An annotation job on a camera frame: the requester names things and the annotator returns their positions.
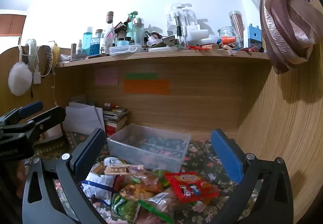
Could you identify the small white snack packet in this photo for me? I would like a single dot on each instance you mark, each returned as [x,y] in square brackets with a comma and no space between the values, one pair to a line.
[112,161]

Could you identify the green pump bottle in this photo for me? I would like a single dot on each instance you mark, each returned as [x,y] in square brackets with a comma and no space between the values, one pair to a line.
[130,27]

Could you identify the white fluffy earmuffs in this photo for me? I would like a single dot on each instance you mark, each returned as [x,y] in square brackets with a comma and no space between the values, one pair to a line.
[17,80]

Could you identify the clear plastic storage container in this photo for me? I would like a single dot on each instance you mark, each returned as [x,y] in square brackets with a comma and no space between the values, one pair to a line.
[126,143]

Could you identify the small white spray bottle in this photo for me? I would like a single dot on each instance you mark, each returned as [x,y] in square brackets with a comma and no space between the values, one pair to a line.
[79,47]

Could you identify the tall bottle brown cap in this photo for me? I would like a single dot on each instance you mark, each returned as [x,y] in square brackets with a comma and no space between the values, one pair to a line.
[109,24]

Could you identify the brown wall cabinet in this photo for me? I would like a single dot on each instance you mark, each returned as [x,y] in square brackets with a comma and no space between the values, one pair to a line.
[12,24]

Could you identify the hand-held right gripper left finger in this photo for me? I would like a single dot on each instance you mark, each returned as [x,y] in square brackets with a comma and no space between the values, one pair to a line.
[88,153]

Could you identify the wooden shelf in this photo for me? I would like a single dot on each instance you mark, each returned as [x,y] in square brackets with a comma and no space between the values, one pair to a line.
[164,56]

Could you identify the clear blister pack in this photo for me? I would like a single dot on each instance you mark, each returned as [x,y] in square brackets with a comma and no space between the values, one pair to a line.
[180,18]

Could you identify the white hanging tag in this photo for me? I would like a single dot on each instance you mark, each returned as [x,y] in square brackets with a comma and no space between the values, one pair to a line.
[36,78]

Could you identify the white blue snack packet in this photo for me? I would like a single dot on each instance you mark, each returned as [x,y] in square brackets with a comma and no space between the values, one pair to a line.
[98,188]

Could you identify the dotted headband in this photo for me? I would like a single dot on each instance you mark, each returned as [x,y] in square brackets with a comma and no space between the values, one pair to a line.
[48,59]

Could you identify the brown snack bar packet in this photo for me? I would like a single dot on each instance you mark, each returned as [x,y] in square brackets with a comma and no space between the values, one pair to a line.
[118,169]

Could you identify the glass jar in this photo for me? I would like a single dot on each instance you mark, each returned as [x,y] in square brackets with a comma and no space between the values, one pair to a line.
[226,33]

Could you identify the green snack packet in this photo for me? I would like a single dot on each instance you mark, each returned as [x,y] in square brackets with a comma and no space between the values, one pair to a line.
[126,208]

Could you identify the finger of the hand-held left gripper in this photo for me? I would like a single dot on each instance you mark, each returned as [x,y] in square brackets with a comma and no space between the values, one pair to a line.
[49,116]
[30,109]

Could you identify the red snack packet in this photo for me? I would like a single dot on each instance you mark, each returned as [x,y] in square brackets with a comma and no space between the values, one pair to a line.
[189,186]

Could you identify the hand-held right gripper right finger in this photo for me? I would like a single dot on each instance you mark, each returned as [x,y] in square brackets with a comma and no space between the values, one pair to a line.
[227,155]

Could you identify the orange paper note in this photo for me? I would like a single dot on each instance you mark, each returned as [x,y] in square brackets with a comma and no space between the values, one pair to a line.
[146,87]

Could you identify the blue patterned jar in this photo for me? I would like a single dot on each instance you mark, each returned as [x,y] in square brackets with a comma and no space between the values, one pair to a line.
[96,47]

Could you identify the tan snack packet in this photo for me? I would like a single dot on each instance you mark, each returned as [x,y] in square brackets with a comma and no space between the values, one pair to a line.
[97,168]

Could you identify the floral tablecloth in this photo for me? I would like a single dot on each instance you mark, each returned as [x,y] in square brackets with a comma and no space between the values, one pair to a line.
[201,158]

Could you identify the clear bread snack packet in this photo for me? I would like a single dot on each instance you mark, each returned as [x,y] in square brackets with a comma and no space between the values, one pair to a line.
[141,188]

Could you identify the green jelly cup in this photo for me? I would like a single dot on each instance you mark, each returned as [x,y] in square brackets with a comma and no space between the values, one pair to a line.
[161,177]

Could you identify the orange cap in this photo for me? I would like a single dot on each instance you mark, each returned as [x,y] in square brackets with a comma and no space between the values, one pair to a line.
[228,39]

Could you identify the tall clear striped canister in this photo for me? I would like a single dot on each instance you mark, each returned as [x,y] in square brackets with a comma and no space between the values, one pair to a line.
[236,24]

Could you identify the flat clear plastic box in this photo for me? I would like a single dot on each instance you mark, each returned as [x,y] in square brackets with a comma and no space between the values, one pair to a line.
[126,50]

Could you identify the white box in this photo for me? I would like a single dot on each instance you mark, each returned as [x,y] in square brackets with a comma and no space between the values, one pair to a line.
[199,34]

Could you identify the pink tied curtain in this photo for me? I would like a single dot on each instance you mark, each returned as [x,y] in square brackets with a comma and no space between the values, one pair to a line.
[285,24]

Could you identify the white mug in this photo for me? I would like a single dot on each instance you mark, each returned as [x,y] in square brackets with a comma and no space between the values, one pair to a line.
[106,46]

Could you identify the green paper note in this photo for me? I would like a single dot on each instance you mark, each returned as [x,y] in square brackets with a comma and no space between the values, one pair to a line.
[141,76]

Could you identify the pink paper note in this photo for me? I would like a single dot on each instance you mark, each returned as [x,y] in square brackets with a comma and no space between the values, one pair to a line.
[106,76]

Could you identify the red white glue tube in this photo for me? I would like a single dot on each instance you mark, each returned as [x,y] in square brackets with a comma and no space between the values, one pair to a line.
[112,105]

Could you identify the blue pencil sharpener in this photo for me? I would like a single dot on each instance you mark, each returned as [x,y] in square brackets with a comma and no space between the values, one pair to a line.
[254,37]

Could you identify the white folded paper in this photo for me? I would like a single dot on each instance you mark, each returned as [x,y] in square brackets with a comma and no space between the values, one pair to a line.
[80,117]

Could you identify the stack of books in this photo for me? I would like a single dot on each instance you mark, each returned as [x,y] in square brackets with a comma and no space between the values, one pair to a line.
[114,123]

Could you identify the blue liquid bottle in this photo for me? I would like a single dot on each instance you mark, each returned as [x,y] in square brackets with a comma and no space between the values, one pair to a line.
[88,42]

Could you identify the clear bottle silver cap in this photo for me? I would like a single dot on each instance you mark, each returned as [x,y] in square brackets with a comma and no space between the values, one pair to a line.
[138,33]

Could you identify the brown tube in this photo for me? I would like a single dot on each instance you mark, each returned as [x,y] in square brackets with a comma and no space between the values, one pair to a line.
[73,49]

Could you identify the clear cracker packet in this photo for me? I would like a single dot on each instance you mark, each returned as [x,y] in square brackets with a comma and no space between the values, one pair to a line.
[161,201]

